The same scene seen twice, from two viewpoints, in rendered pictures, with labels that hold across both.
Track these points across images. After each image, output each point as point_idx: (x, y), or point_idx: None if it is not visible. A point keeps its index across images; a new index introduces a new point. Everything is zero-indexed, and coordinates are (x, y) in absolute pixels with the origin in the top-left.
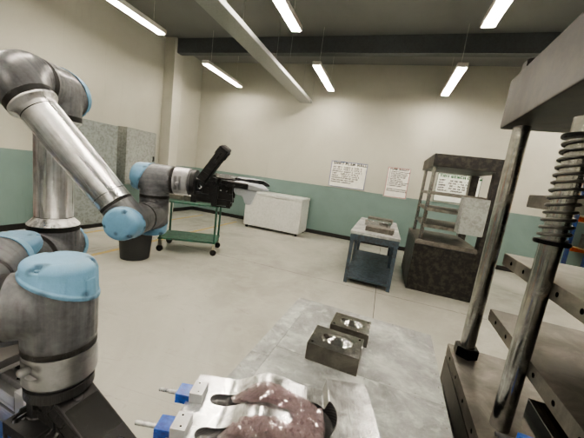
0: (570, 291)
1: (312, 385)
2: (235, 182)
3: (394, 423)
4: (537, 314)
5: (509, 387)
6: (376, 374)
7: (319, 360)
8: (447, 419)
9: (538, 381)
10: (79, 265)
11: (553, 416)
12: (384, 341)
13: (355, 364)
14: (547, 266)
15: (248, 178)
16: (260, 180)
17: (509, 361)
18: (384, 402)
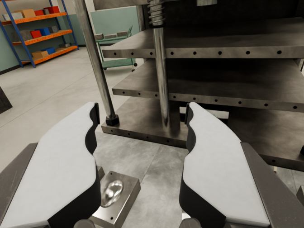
0: (179, 47)
1: (155, 227)
2: (283, 211)
3: (181, 173)
4: (166, 68)
5: (168, 110)
6: (137, 173)
7: (125, 217)
8: (170, 146)
9: (179, 97)
10: None
11: None
12: (96, 159)
13: (138, 184)
14: (163, 40)
15: (60, 154)
16: (86, 110)
17: (165, 100)
18: (164, 174)
